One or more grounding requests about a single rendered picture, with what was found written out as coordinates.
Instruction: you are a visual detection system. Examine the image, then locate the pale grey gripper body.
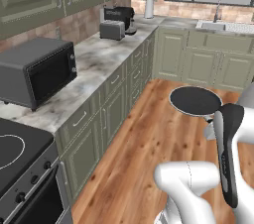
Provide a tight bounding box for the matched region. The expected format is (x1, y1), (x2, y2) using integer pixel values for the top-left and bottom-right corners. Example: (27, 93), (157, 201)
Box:
(202, 122), (220, 142)

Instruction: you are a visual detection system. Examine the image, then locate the green panel under sink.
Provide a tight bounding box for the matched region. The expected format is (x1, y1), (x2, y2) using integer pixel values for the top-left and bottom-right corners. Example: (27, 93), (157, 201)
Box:
(186, 31), (254, 55)

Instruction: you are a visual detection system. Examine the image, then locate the white sink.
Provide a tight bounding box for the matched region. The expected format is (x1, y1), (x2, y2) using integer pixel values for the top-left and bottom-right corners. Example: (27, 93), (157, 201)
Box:
(194, 19), (254, 35)

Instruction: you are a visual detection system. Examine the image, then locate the black stove with oven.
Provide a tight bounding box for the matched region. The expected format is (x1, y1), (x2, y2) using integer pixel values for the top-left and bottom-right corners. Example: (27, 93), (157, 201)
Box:
(0, 116), (74, 224)

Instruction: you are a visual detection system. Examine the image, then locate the green base cupboard door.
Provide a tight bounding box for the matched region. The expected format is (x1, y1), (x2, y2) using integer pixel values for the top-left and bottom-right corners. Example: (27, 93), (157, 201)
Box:
(216, 51), (254, 92)
(154, 29), (189, 82)
(100, 82), (129, 153)
(60, 110), (103, 202)
(142, 31), (157, 87)
(182, 47), (220, 87)

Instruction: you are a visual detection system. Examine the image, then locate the green drawer front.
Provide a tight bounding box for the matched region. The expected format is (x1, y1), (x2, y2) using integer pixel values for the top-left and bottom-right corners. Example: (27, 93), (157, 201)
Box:
(129, 80), (144, 110)
(55, 90), (102, 157)
(100, 62), (129, 107)
(128, 44), (145, 70)
(128, 60), (144, 90)

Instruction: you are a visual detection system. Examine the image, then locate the silver tap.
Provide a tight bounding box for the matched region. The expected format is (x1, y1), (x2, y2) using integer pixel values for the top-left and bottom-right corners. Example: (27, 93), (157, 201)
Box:
(212, 0), (223, 24)

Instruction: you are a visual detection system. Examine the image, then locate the white paper towel roll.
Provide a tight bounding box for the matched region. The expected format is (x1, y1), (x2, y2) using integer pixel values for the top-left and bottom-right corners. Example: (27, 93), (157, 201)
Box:
(143, 0), (156, 20)

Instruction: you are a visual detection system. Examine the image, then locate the grey toaster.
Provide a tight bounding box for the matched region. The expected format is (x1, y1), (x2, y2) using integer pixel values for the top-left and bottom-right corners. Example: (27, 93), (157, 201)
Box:
(98, 20), (127, 42)

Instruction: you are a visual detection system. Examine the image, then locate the black coffee machine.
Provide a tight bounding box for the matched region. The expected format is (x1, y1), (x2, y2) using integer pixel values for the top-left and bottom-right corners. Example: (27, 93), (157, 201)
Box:
(103, 5), (138, 36)

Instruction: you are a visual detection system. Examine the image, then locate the black oven door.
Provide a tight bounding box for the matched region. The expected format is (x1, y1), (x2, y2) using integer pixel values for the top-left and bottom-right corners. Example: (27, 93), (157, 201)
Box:
(8, 163), (73, 224)

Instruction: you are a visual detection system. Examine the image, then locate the dark grey microwave oven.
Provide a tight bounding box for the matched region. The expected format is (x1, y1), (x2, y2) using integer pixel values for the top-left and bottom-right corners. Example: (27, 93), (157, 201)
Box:
(0, 37), (78, 112)

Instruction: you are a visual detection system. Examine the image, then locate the silver cupboard door handle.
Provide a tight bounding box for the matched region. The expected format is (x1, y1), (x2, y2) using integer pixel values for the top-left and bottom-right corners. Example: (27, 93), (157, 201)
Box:
(59, 161), (68, 187)
(101, 107), (109, 131)
(213, 53), (220, 77)

